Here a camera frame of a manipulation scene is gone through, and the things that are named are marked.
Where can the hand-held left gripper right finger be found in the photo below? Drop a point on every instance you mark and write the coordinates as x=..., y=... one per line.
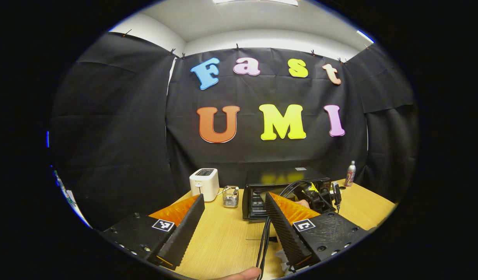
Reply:
x=287, y=233

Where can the silver drink bottle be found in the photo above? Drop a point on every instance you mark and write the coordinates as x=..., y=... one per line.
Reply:
x=350, y=175

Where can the large ceiling light panel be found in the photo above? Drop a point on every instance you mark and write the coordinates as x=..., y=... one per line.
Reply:
x=258, y=1

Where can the black backdrop cloth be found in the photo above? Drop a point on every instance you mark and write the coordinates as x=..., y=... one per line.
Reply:
x=126, y=136

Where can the white toaster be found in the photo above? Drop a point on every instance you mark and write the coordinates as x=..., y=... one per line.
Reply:
x=204, y=182

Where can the white printed panel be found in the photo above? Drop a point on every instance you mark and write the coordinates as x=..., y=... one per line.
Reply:
x=69, y=194

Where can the black electric oven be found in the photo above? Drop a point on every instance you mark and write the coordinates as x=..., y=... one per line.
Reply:
x=277, y=177

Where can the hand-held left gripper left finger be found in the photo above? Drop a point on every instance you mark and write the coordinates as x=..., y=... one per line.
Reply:
x=184, y=233

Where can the white cloth piece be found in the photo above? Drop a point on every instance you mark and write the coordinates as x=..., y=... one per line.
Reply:
x=281, y=258

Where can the small ceiling light panel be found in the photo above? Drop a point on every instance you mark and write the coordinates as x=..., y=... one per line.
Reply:
x=365, y=36

